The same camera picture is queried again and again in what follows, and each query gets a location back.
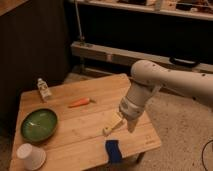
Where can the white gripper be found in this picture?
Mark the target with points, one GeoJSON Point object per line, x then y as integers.
{"type": "Point", "coordinates": [130, 112]}

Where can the small clear plastic bottle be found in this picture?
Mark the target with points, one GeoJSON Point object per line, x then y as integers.
{"type": "Point", "coordinates": [43, 89]}

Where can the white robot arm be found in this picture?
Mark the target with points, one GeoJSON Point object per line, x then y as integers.
{"type": "Point", "coordinates": [147, 79]}

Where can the green ceramic bowl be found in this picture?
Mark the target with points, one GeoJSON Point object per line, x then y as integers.
{"type": "Point", "coordinates": [39, 125]}

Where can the blue tape patch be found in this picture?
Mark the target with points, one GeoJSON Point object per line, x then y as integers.
{"type": "Point", "coordinates": [113, 151]}

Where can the wooden folding table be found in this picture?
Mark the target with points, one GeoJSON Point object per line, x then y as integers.
{"type": "Point", "coordinates": [78, 143]}

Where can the orange toy carrot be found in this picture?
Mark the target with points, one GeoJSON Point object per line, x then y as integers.
{"type": "Point", "coordinates": [81, 102]}

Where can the white paper cup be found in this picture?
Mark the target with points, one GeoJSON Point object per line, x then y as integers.
{"type": "Point", "coordinates": [33, 157]}

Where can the metal shelf rack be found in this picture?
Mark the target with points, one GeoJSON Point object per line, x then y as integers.
{"type": "Point", "coordinates": [125, 37]}

